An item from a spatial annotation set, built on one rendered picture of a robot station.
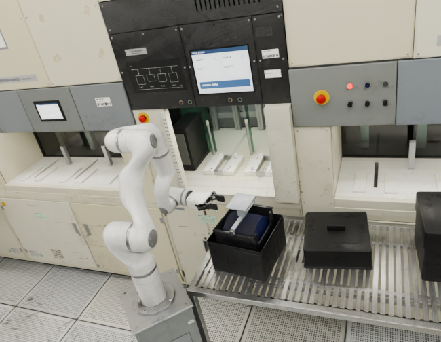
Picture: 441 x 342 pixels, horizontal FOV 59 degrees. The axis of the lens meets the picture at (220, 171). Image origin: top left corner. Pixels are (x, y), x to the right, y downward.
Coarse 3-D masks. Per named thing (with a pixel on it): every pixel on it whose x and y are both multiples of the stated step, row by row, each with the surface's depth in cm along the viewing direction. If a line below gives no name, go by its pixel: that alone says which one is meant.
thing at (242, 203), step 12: (228, 204) 176; (240, 204) 174; (252, 204) 186; (240, 216) 179; (216, 228) 180; (216, 240) 182; (228, 240) 178; (240, 240) 174; (252, 240) 170; (264, 240) 179
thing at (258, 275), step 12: (276, 216) 189; (276, 228) 181; (276, 240) 182; (216, 252) 181; (228, 252) 177; (240, 252) 173; (252, 252) 169; (264, 252) 170; (276, 252) 184; (216, 264) 186; (228, 264) 181; (240, 264) 177; (252, 264) 173; (264, 264) 172; (252, 276) 178; (264, 276) 174
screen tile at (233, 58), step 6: (228, 54) 179; (234, 54) 178; (222, 60) 182; (228, 60) 181; (234, 60) 180; (240, 60) 179; (246, 60) 178; (246, 66) 179; (228, 72) 184; (234, 72) 183; (240, 72) 182; (246, 72) 181
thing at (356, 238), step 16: (320, 224) 187; (336, 224) 185; (352, 224) 183; (304, 240) 180; (320, 240) 177; (336, 240) 176; (352, 240) 174; (368, 240) 172; (304, 256) 176; (320, 256) 173; (336, 256) 171; (352, 256) 169; (368, 256) 167
